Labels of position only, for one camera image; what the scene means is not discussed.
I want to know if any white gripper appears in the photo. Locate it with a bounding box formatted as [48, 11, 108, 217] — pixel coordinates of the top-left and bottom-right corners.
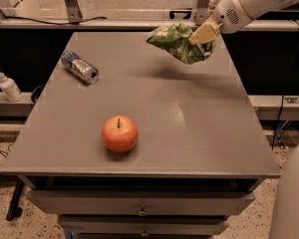
[188, 0, 248, 46]

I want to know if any green chip bag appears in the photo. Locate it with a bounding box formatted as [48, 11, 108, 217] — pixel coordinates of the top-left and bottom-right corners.
[147, 23, 215, 65]

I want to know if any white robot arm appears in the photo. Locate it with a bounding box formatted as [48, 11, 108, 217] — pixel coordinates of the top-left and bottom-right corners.
[188, 0, 299, 46]

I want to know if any grey drawer cabinet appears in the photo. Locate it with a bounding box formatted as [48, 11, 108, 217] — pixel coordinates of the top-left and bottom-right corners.
[2, 32, 280, 239]

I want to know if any silver blue drink can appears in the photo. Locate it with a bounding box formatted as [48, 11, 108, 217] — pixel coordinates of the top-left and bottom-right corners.
[61, 51, 99, 85]

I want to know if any red apple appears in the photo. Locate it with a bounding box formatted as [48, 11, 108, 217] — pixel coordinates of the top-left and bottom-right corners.
[102, 116, 139, 153]

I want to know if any top drawer knob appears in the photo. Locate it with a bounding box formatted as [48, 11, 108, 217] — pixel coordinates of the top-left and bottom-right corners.
[138, 208, 148, 216]

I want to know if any drawer knob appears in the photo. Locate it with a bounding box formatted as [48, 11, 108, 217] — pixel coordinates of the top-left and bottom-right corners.
[138, 208, 148, 216]
[140, 230, 149, 238]

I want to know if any white pump bottle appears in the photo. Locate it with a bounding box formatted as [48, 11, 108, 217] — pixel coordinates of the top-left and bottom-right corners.
[0, 71, 23, 102]

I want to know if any black stand leg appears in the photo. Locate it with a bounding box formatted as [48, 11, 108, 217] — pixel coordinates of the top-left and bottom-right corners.
[6, 179, 24, 221]

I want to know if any grey metal bracket right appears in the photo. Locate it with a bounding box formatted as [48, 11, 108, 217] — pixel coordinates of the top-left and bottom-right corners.
[194, 0, 209, 25]

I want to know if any grey metal bracket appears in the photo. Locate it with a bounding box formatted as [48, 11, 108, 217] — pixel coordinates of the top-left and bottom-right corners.
[194, 0, 209, 25]
[64, 0, 83, 24]

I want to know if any grey metal bracket left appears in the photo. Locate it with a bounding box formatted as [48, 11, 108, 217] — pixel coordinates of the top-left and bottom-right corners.
[64, 0, 83, 24]

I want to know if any black cable on shelf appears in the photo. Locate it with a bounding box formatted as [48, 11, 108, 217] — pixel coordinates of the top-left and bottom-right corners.
[0, 15, 108, 26]

